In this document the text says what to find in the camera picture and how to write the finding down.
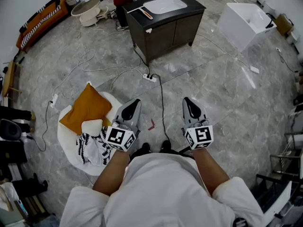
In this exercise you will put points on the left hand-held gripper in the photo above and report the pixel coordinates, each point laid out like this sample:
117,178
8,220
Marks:
118,136

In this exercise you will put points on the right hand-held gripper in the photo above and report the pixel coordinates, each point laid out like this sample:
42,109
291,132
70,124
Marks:
201,136

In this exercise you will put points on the person's right forearm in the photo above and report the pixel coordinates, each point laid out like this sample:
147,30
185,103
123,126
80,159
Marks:
208,169

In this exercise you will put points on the person's left forearm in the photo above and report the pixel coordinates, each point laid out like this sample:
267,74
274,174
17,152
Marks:
111,171

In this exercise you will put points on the person's left black shoe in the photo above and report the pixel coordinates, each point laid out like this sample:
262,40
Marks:
146,148

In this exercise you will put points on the person's black shoe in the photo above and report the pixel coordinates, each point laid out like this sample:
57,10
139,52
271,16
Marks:
166,145
146,148

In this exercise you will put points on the small white pillow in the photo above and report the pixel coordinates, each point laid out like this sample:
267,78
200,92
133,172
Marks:
92,127

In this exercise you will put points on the person's black trousers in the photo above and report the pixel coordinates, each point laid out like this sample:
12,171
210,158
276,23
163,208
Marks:
136,155

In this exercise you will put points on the person's right black shoe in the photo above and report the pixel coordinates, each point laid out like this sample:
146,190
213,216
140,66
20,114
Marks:
166,145

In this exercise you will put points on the white power strip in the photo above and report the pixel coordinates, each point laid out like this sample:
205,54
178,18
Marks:
151,79
55,100

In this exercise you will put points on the orange cushion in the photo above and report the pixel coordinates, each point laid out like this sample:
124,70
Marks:
85,107

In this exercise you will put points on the black white patterned blanket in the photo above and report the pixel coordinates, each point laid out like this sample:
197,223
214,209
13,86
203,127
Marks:
92,150

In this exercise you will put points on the white armchair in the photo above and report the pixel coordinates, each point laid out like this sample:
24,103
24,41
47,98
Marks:
68,145

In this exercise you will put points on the white power adapter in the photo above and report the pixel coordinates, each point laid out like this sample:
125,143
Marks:
254,69

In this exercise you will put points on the operator in white shirt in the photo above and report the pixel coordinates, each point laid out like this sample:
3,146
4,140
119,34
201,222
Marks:
161,193

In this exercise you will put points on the black vanity cabinet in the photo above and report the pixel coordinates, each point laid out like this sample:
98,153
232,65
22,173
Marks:
161,39

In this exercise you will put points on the white paper tag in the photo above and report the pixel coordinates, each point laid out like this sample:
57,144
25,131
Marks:
148,30

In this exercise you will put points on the white square floor basin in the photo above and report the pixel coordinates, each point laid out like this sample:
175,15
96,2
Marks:
239,27

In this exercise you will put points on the white sink basin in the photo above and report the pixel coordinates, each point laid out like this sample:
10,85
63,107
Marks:
165,5

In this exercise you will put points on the round beige coffee table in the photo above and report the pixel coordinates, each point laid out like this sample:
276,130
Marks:
85,6

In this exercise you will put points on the grey black backpack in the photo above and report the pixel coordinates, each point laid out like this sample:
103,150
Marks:
10,129

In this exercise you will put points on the tan cardboard box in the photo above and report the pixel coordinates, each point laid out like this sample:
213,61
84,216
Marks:
282,25

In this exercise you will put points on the wooden side table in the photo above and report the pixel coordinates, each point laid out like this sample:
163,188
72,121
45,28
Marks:
8,77

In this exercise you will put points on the black white striped throw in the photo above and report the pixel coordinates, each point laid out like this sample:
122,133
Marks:
40,23

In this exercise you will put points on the orange sofa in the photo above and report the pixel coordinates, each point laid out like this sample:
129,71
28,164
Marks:
42,15

